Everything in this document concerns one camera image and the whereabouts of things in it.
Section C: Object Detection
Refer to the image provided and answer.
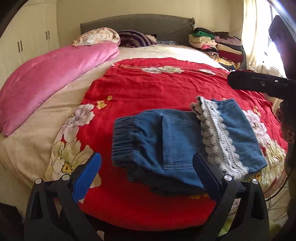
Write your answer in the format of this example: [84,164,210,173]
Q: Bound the blue denim pants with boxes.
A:
[111,96,267,195]

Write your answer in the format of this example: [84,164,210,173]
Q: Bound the cream window curtain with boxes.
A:
[241,1,286,77]

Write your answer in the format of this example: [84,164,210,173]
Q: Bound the stack of folded clothes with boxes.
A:
[189,28,247,71]

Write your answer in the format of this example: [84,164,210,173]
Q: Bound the red floral bed sheet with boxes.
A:
[45,58,287,231]

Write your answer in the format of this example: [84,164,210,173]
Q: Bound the grey upholstered headboard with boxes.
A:
[80,14,195,46]

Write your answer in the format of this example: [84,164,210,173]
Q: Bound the pink satin quilt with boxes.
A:
[1,41,119,137]

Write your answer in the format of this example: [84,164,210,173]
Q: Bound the purple striped pillow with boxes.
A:
[118,30,157,48]

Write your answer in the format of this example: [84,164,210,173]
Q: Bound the beige floral pillow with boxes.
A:
[72,27,120,46]

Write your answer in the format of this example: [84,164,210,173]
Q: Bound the cream wardrobe with handles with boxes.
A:
[1,1,60,85]

